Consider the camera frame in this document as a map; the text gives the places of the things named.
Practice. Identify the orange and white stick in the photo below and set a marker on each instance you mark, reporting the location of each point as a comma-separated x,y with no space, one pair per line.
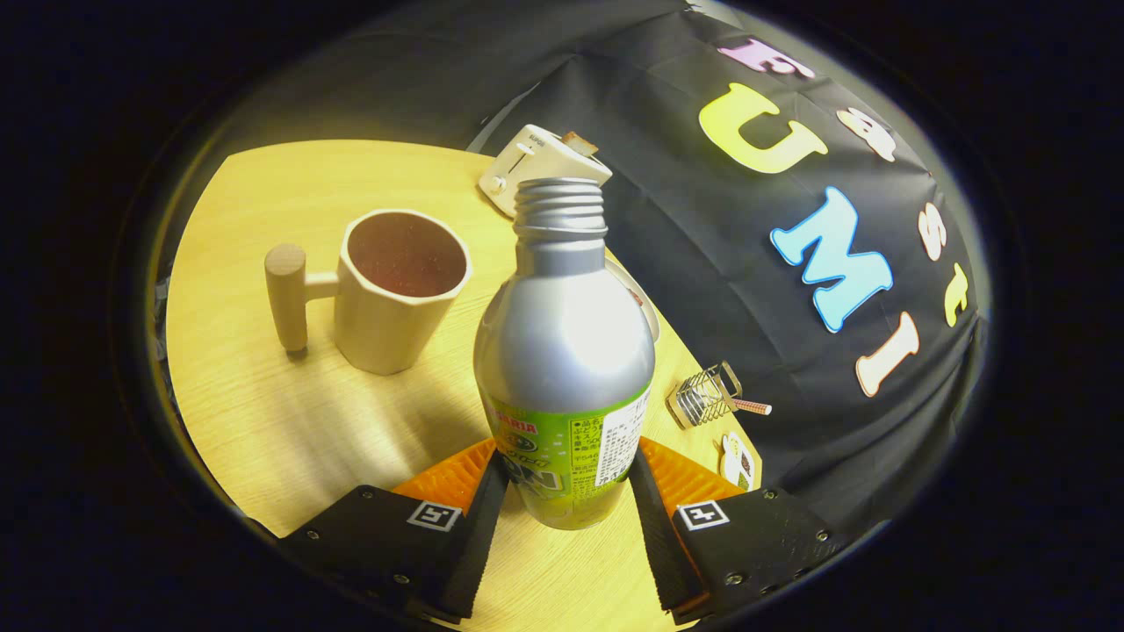
755,406

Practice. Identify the white round plate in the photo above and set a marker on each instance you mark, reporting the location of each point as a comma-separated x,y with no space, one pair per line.
645,303

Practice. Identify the toast slice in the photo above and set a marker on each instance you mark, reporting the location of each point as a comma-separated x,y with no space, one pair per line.
580,142

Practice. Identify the silver bottle with green label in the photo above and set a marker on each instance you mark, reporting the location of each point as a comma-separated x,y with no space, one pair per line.
562,351

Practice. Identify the white divided dish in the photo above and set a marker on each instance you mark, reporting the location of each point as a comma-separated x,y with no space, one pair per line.
738,461

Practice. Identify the white toaster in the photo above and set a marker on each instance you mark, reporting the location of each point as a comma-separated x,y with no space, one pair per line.
527,162

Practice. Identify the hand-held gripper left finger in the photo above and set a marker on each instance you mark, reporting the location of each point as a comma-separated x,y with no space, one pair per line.
479,544

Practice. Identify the wooden table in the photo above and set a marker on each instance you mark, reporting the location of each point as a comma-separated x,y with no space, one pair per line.
290,430

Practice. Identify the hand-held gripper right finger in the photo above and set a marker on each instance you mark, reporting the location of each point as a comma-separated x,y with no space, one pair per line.
659,544

